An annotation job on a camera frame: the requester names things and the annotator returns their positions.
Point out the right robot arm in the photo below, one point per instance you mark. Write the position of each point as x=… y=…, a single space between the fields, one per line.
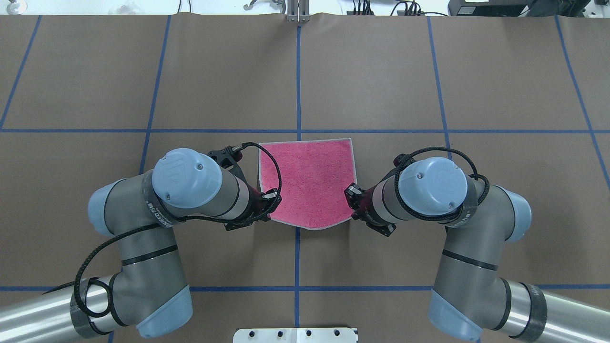
x=468 y=296

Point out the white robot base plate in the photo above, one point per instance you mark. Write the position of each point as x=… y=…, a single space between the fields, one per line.
x=297 y=335

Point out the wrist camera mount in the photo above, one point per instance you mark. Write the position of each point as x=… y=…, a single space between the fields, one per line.
x=228 y=158
x=384 y=229

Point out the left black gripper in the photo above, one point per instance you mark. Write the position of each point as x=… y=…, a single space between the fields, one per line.
x=258 y=199

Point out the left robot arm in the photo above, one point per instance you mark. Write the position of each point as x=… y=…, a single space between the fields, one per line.
x=136 y=277

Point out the black box on desk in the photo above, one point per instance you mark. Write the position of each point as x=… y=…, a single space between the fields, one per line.
x=486 y=8

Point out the aluminium frame post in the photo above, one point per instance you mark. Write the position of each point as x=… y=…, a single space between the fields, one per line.
x=297 y=10

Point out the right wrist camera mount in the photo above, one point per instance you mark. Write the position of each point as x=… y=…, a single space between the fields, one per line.
x=384 y=229

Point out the pink and grey towel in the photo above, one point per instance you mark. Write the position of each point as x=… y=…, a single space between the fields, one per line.
x=313 y=176

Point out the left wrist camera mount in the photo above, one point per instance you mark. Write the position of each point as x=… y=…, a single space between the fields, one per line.
x=228 y=158

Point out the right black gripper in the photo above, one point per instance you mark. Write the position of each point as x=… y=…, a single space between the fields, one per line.
x=365 y=200

